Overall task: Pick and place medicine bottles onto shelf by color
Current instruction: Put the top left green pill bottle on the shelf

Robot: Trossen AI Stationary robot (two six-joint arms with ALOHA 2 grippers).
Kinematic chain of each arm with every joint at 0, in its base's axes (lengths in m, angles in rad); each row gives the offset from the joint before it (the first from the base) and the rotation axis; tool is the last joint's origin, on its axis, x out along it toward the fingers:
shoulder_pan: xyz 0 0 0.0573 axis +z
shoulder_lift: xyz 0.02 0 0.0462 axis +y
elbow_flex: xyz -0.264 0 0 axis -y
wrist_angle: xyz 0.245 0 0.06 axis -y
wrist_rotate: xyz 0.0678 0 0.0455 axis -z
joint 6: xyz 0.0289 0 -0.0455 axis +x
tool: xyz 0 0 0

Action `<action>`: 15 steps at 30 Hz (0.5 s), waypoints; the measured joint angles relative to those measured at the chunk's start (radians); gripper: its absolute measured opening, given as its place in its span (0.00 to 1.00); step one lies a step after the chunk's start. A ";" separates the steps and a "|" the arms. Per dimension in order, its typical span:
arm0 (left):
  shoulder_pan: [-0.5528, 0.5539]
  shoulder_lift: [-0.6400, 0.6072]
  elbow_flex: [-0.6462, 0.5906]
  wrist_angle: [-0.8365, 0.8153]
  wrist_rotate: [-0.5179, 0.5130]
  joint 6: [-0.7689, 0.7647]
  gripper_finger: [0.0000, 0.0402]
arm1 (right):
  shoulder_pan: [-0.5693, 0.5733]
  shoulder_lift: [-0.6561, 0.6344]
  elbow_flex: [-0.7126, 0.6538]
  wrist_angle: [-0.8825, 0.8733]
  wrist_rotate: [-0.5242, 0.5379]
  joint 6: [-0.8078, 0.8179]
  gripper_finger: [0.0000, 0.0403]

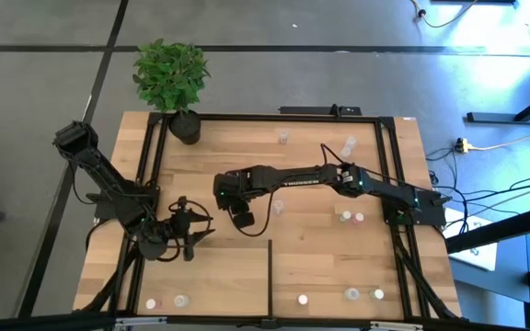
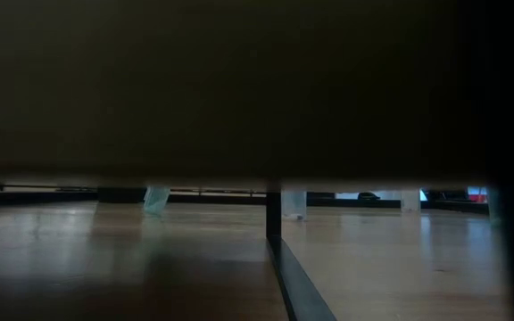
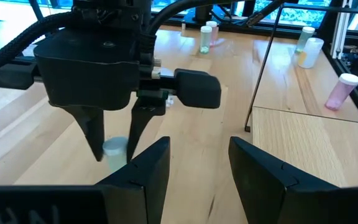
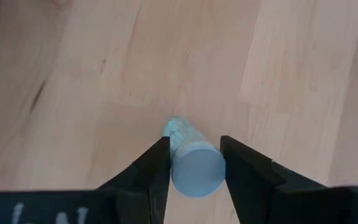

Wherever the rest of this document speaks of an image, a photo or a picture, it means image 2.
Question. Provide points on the black background object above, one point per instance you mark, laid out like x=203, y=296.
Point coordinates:
x=368, y=196

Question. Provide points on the black divider bar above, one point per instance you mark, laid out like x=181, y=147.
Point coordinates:
x=274, y=209

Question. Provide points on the white-capped teal medicine bottle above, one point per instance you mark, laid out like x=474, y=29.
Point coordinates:
x=156, y=200

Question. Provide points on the red background object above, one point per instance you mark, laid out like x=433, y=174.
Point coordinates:
x=478, y=197

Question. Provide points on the light wooden shelf board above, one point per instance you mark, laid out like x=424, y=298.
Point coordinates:
x=239, y=89

